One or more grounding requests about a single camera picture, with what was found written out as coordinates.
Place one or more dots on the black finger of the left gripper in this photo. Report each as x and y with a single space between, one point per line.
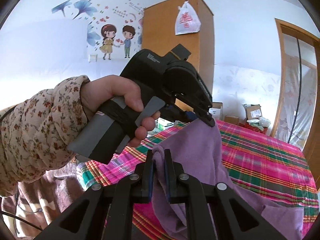
189 116
204 115

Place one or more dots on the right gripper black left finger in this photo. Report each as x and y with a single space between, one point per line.
105 212

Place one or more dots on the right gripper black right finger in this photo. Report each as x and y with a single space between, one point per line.
213 211

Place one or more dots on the purple fleece garment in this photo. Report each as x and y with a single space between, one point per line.
198 148

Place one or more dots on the left floral sleeve forearm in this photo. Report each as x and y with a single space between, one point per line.
35 133

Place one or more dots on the plastic curtain with zipper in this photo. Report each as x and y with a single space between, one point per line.
299 92

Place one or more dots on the white open cardboard box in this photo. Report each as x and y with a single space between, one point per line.
216 110

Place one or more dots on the white green tissue box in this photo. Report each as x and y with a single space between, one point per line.
163 124

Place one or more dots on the red gift bag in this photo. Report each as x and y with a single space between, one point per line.
254 128

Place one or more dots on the brown cardboard box with label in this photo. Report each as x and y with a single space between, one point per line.
252 111

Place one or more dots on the wooden wardrobe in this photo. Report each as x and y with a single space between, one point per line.
158 35

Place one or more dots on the white plastic bag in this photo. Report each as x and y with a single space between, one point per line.
187 20

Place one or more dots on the brown fleece blanket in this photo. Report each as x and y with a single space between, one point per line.
42 201

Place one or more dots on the pink green plaid bedspread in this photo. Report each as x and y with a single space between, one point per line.
257 162

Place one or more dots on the wooden door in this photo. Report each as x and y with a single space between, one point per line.
312 151

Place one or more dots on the cartoon children wall sticker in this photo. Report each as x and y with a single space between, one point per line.
114 30

